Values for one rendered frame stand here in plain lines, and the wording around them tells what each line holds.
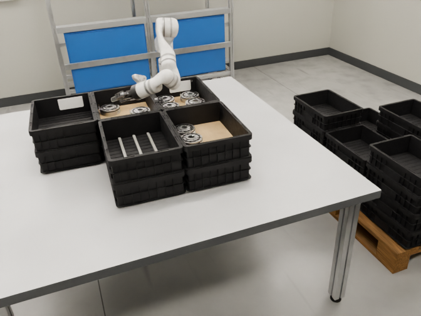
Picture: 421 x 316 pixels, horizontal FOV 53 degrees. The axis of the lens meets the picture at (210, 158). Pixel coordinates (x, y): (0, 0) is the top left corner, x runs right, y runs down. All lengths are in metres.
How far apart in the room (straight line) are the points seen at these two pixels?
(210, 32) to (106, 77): 1.10
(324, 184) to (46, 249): 1.15
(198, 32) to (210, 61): 0.32
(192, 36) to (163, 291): 2.64
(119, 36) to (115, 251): 2.79
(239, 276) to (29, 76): 3.43
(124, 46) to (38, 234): 2.65
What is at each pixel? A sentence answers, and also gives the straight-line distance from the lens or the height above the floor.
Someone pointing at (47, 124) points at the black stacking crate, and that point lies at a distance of 2.30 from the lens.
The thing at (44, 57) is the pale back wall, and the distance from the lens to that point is 4.95.
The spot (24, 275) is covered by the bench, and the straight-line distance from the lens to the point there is 1.59.
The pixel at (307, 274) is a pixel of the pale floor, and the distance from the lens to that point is 2.44.
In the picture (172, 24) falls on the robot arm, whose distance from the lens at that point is 2.10.
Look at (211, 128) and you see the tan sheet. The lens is 2.03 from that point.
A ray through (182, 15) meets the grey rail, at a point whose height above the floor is 0.92.
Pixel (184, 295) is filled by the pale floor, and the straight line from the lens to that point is 2.32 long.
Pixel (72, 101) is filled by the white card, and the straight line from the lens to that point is 2.35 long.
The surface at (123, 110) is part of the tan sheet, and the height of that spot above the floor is 0.83.
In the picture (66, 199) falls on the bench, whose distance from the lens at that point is 1.89.
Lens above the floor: 1.72
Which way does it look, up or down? 30 degrees down
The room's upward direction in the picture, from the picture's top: 3 degrees counter-clockwise
